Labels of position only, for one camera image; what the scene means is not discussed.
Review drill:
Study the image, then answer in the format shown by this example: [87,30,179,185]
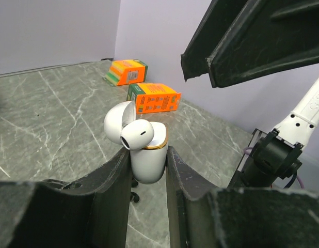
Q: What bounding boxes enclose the black clip earbud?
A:
[130,191,140,203]
[132,181,138,188]

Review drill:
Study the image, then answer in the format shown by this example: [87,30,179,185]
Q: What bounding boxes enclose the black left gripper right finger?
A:
[166,147,319,247]

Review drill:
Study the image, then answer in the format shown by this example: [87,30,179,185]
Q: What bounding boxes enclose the orange box back right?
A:
[103,59,148,86]

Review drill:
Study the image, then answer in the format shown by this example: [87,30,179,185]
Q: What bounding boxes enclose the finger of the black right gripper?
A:
[181,0,247,81]
[207,1,319,88]

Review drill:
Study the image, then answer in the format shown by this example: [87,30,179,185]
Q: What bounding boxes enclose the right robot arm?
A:
[181,1,319,188]

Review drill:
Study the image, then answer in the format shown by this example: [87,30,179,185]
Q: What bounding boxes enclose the white earbud charging case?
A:
[103,101,168,184]

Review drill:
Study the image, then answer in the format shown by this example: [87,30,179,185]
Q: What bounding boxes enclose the orange box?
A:
[126,83,181,114]
[103,59,148,86]

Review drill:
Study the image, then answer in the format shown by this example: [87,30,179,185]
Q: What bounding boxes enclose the white earbud with blue light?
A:
[120,119,154,150]

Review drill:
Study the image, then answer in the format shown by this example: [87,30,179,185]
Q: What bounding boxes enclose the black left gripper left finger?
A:
[0,149,132,247]

